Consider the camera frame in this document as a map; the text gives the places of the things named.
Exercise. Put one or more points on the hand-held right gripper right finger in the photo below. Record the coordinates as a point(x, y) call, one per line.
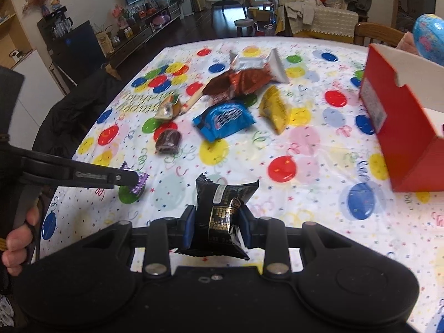
point(245, 230)

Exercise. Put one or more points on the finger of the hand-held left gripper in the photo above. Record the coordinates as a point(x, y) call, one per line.
point(90, 175)

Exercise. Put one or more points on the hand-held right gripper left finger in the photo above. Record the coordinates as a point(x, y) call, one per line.
point(189, 230)

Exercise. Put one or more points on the black snack packet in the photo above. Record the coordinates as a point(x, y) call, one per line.
point(222, 215)

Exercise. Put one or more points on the purple candy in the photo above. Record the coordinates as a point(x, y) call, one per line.
point(140, 182)

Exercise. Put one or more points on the brown snack packet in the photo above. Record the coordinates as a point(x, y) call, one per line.
point(239, 81)

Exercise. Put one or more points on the red cardboard box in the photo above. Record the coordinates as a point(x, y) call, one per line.
point(399, 128)

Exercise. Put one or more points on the person's left hand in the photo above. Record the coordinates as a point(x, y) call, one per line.
point(17, 242)

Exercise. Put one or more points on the white cabinet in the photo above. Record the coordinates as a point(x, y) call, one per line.
point(34, 90)

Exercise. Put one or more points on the black chair on left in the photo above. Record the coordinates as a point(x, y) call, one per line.
point(76, 111)

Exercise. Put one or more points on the balloon print tablecloth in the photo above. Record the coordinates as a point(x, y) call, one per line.
point(312, 194)

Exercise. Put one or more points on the dark brown round snack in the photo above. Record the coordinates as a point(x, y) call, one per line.
point(168, 141)

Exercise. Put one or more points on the black cabinet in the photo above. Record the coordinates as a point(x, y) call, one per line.
point(74, 48)

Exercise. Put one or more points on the small tan snack packet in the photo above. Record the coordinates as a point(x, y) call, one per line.
point(167, 108)

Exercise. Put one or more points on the blue snack packet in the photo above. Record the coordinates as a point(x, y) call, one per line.
point(223, 118)

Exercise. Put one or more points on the dried flowers in vase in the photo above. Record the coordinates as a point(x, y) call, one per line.
point(38, 0)

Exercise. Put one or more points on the yellow paper bag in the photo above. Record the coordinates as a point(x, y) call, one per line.
point(104, 41)

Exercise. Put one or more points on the yellow snack packet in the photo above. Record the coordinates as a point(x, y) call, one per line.
point(275, 111)

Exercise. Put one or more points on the wooden rolling pin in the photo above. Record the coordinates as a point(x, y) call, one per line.
point(192, 100)

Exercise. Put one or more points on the pink flower bouquet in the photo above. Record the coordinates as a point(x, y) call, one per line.
point(120, 15)

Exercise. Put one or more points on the long tv cabinet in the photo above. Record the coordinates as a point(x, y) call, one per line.
point(145, 31)

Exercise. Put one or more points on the silver white snack packet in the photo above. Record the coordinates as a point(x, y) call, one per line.
point(258, 63)

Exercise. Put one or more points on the small round stool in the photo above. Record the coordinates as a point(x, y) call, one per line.
point(244, 23)

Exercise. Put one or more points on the sofa with cream cover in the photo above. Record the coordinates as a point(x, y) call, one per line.
point(326, 20)

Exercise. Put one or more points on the wooden chair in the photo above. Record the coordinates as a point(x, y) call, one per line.
point(376, 33)

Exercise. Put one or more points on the pink cloth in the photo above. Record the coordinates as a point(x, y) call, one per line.
point(407, 43)

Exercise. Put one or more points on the blue globe ball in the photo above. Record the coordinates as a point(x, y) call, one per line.
point(430, 34)

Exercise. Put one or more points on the wooden wall shelf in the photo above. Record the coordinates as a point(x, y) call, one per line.
point(10, 24)

